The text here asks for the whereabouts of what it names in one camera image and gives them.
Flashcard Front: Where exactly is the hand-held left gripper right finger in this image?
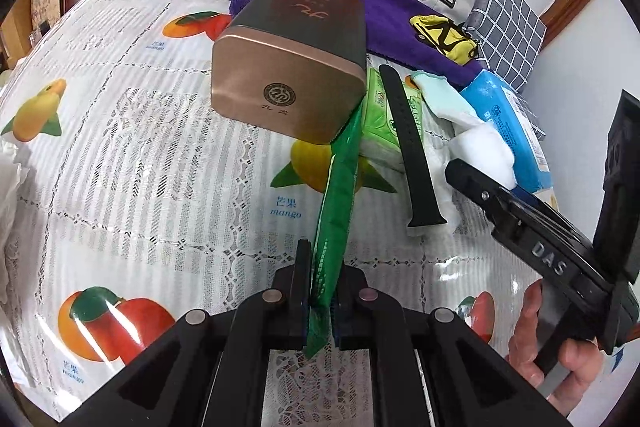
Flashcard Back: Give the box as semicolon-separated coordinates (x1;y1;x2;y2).
330;264;571;427

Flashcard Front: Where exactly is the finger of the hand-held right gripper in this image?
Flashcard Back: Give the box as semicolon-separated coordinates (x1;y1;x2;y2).
444;158;532;236
510;187;590;237

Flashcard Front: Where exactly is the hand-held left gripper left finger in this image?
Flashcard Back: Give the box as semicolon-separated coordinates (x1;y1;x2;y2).
62;239;313;427

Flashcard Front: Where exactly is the white sponge block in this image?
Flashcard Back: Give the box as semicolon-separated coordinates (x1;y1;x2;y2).
447;124;516;190

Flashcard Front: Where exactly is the black watch strap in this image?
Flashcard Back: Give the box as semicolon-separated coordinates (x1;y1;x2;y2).
378;64;448;229

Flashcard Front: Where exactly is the green snack packet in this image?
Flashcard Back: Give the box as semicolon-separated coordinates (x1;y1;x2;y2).
302;104;371;360

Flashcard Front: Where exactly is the white glove green cuff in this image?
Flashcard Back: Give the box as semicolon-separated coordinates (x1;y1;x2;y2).
404;72;488;132

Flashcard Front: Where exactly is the green tissue pack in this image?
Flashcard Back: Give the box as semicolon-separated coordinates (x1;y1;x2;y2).
357;67;426;175

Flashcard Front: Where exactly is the yellow small pouch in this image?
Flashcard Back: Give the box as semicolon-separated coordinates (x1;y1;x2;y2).
409;14;481;66

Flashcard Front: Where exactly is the person's right hand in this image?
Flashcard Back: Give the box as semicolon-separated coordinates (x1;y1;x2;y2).
505;279;608;390

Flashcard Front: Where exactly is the blue tissue pack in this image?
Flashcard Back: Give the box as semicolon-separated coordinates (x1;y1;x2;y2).
459;70;558;208

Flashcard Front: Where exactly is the grey checked seat cushion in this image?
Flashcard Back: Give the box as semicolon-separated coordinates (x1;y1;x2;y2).
462;0;547;140

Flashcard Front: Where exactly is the purple towel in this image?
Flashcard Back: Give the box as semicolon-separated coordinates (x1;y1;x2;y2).
230;0;483;85

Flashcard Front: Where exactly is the dark tea tin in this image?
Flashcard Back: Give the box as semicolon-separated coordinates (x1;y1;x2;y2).
210;0;368;145

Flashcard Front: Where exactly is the crumpled white plastic bag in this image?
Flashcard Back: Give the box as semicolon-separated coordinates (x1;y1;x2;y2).
0;142;31;308

